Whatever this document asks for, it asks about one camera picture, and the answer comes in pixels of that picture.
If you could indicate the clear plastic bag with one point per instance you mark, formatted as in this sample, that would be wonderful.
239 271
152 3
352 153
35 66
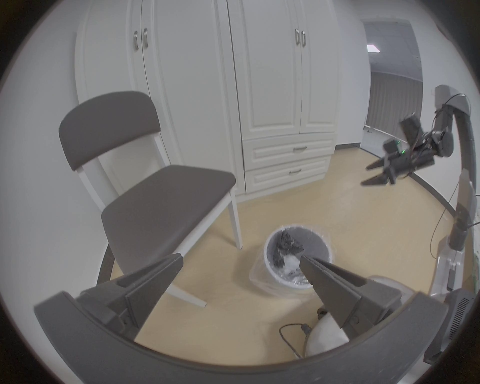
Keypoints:
258 273

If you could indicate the grey curtain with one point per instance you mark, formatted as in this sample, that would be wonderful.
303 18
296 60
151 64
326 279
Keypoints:
393 101

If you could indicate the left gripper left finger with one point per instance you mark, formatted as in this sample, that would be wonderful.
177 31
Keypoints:
150 288

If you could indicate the white chair dark grey cushions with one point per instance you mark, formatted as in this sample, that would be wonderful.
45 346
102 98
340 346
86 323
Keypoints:
157 210

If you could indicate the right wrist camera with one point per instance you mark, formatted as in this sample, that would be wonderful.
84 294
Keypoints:
392 147

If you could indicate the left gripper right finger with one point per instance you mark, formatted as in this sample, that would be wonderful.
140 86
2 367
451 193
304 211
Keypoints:
333 292

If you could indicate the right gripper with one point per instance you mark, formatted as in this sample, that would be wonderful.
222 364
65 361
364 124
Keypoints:
408 161

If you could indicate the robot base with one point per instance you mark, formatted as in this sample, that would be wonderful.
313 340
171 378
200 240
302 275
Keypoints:
326 333

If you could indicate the white wardrobe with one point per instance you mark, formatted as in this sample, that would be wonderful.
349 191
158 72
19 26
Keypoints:
262 75

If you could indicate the white ceiling light panel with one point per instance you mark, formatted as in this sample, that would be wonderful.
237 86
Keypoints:
373 48

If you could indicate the white trash bin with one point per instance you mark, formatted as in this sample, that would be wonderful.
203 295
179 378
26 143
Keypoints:
322 247

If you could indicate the black plastic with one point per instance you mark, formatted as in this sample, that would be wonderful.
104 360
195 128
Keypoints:
287 243

